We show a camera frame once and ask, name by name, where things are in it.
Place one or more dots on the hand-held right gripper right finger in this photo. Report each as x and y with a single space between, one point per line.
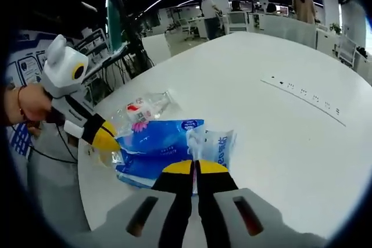
215 207

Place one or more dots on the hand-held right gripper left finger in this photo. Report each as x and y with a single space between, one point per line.
177 207

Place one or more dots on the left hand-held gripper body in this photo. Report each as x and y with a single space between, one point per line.
61 71

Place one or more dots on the clear bag with red label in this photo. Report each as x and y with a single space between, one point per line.
142 110

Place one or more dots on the blue tissue pack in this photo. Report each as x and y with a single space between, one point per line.
162 143

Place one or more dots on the wet wipes pack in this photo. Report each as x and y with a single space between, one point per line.
215 146

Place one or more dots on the person's left hand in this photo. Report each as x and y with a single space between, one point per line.
35 102

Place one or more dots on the grey chair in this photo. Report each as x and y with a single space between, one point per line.
52 190

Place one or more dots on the white office chair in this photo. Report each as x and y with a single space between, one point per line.
188 27
347 50
238 21

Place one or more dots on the table socket strip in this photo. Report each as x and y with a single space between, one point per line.
305 100

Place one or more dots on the white desk partition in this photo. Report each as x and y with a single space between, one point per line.
287 31

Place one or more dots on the black bag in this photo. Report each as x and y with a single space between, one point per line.
362 52

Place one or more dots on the potted plant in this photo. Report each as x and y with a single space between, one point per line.
335 28

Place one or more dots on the wall poster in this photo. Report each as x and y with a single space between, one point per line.
27 68

